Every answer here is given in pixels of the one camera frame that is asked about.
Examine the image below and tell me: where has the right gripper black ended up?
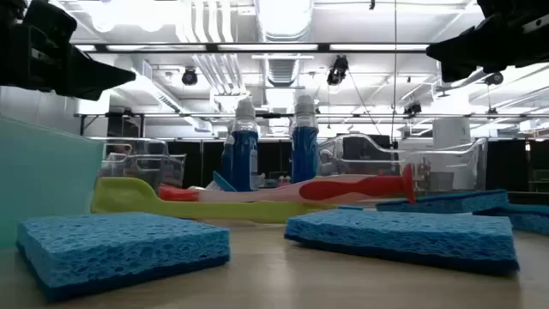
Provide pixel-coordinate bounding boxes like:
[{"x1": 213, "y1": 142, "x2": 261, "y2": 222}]
[{"x1": 425, "y1": 0, "x2": 549, "y2": 83}]

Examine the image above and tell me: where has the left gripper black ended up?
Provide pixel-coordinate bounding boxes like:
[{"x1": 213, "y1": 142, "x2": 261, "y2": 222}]
[{"x1": 0, "y1": 0, "x2": 137, "y2": 102}]

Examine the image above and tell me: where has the blue scrub sponge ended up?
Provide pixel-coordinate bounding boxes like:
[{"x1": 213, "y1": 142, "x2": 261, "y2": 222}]
[
  {"x1": 15, "y1": 211, "x2": 232, "y2": 302},
  {"x1": 376, "y1": 189, "x2": 510, "y2": 215},
  {"x1": 473, "y1": 203, "x2": 549, "y2": 237},
  {"x1": 283, "y1": 208, "x2": 521, "y2": 276}
]

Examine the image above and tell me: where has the red white toothbrush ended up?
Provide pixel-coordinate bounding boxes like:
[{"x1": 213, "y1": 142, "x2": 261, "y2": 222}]
[{"x1": 157, "y1": 164, "x2": 417, "y2": 206}]

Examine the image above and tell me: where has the white cabinet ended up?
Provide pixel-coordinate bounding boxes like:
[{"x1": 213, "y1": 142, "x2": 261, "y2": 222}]
[{"x1": 431, "y1": 117, "x2": 473, "y2": 150}]

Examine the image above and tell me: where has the clear plastic bin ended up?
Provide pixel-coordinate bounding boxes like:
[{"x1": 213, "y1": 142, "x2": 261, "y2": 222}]
[
  {"x1": 87, "y1": 136, "x2": 187, "y2": 194},
  {"x1": 317, "y1": 132, "x2": 490, "y2": 193}
]

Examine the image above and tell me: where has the green cutting mat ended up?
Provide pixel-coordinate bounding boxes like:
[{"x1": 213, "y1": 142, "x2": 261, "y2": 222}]
[{"x1": 0, "y1": 114, "x2": 106, "y2": 249}]

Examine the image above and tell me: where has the black framed overhead light bar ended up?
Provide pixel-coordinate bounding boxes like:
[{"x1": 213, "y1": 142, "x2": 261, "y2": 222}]
[{"x1": 72, "y1": 41, "x2": 434, "y2": 54}]

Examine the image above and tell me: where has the thin hanging ceiling cable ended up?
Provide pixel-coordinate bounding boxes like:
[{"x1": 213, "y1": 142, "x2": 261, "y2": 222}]
[{"x1": 392, "y1": 0, "x2": 399, "y2": 142}]

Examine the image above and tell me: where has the silver ceiling air duct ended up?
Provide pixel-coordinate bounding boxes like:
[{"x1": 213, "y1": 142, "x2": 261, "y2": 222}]
[{"x1": 255, "y1": 0, "x2": 317, "y2": 89}]

